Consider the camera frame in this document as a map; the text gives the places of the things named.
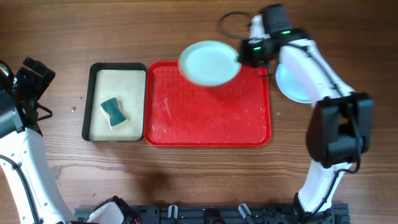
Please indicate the black metal water tray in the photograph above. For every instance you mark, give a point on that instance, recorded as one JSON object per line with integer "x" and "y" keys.
{"x": 124, "y": 81}

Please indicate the green yellow sponge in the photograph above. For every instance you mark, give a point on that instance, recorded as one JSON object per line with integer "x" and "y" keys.
{"x": 113, "y": 112}

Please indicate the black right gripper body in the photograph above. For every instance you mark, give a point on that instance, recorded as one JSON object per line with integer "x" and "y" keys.
{"x": 254, "y": 53}

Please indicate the red plastic tray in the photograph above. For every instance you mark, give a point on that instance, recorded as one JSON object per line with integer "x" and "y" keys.
{"x": 179, "y": 113}

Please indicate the light blue plate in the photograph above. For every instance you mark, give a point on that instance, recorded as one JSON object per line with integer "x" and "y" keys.
{"x": 290, "y": 86}

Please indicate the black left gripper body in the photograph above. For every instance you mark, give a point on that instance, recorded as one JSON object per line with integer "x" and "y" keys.
{"x": 31, "y": 82}

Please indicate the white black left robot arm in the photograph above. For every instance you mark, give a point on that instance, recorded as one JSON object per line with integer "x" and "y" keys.
{"x": 23, "y": 159}

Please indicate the mint green plate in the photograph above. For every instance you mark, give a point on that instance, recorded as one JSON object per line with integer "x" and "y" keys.
{"x": 209, "y": 63}

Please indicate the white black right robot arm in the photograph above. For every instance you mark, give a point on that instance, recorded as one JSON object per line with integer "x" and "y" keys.
{"x": 340, "y": 127}

